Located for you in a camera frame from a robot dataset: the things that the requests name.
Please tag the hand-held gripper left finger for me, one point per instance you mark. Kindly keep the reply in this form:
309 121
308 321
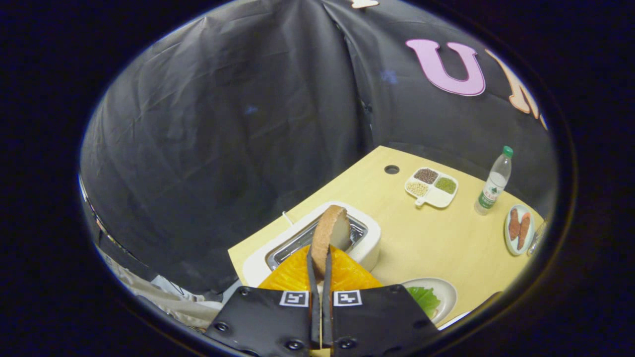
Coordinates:
314 307

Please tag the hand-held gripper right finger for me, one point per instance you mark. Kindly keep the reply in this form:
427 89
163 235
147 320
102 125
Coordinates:
327 307

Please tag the brown crust bread slice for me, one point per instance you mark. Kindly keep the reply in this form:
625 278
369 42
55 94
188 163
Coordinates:
327 233

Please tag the green lettuce leaf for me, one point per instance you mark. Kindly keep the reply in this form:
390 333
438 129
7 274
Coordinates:
424 300

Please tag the white toaster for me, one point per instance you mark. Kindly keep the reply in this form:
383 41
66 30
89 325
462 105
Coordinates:
369 248

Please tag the round beige plate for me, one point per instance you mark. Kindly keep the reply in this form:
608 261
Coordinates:
446 292

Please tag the white divided seasoning tray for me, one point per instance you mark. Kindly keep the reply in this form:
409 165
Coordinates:
439 198

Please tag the pale blue oval plate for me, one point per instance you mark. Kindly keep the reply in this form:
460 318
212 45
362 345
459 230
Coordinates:
511 246

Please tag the clear plastic water bottle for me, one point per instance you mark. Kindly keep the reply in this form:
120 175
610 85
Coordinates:
492 188

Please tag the brown meat piece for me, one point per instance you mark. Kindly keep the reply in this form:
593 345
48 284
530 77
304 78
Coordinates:
524 232
514 224

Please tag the clear glass cup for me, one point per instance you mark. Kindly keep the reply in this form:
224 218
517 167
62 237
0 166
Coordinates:
538 238

